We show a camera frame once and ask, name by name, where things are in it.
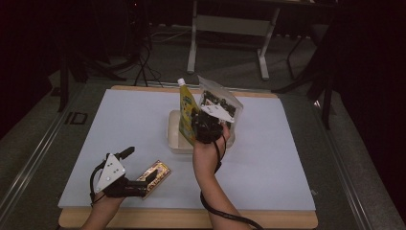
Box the white floor cable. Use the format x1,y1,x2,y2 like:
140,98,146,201
148,29,193,45

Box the white metal desk frame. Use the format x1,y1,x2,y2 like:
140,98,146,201
186,0,282,81

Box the yellow spouted drink pouch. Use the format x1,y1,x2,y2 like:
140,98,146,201
177,78,203,147

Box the person's left hand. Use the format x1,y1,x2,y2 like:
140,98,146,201
90,191,125,210

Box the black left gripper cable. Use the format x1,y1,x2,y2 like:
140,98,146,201
89,160,107,206

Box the black floor cables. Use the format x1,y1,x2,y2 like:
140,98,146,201
133,32,165,88

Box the black metal stand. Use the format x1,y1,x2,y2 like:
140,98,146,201
56,47,128,113

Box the gold and red snack packet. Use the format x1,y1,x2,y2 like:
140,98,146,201
136,159,171,199

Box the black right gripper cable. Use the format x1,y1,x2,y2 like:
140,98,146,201
199,133,266,230

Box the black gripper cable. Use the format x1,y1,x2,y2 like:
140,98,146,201
89,160,107,206
199,133,266,230

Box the black chair frame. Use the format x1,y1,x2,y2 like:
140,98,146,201
273,15,340,130

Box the clear bag of dark seaweed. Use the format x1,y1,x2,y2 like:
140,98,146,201
196,75,244,137

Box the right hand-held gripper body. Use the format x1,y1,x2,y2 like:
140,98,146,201
191,104,236,144

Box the pale blue table mat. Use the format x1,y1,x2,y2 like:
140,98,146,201
56,88,317,212

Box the white plastic box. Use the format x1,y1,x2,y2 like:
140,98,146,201
167,109,237,155

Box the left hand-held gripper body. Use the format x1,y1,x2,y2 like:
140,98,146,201
95,152,147,198

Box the person's right hand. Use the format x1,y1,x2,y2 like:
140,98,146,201
192,124,231,175

